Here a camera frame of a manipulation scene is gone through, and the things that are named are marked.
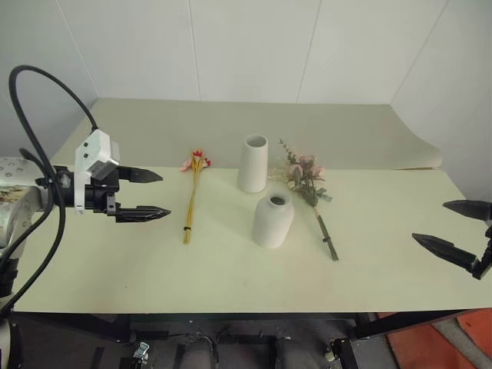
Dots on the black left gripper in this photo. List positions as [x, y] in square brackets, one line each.
[100, 197]

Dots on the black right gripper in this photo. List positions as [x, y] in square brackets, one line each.
[486, 265]

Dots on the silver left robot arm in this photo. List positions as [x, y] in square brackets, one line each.
[19, 207]

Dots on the tall white cylinder vase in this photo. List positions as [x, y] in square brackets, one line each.
[253, 169]

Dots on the white bottle-shaped vase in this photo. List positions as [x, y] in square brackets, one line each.
[271, 227]

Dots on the red yellow flower bunch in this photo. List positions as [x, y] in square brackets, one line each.
[192, 196]

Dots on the cream curled paper sheet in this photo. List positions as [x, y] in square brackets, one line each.
[346, 134]

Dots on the small metal clamp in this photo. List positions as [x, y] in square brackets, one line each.
[141, 349]

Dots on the pink flower bouquet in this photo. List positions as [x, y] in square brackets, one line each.
[305, 177]

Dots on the silver robot body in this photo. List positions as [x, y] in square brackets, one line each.
[4, 346]

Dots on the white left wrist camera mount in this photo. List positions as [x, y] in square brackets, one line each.
[94, 148]

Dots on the black table frame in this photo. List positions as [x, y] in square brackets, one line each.
[403, 322]

